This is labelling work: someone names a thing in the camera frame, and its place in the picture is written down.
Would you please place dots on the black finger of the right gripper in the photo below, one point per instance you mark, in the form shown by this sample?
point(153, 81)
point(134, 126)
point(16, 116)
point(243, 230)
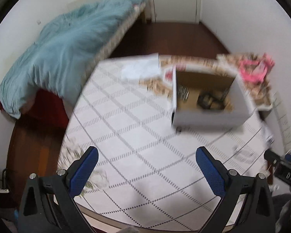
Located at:
point(274, 159)

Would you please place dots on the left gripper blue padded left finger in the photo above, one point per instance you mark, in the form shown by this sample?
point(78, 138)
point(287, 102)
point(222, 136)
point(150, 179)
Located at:
point(80, 171)

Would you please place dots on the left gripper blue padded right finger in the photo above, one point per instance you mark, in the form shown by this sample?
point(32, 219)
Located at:
point(213, 170)

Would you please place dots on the white cardboard box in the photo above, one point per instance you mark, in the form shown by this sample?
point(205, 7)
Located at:
point(189, 82)

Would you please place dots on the black smart band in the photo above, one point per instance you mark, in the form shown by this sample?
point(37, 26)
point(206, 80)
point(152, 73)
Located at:
point(207, 101)

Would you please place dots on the pink panther plush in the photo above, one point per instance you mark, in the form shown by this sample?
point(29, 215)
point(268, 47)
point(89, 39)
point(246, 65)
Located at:
point(256, 70)

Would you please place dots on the teal blanket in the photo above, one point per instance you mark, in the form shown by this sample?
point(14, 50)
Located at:
point(57, 60)

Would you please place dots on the white crumpled tissue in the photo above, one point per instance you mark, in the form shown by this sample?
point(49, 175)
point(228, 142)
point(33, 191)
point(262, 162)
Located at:
point(139, 68)

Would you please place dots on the white door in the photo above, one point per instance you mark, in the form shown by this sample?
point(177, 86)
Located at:
point(172, 11)

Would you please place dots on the white wall socket strip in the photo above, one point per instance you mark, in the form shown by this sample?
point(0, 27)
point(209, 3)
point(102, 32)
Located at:
point(282, 119)

